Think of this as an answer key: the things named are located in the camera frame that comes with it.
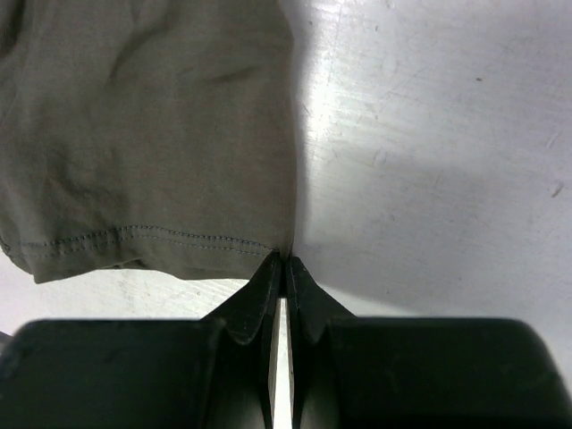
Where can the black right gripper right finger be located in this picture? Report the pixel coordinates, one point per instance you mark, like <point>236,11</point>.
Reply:
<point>314,393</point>

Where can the brown underwear cream waistband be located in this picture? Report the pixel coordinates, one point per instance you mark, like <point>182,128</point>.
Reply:
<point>146,135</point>

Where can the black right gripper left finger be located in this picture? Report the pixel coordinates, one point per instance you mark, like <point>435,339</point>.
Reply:
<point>243,382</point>

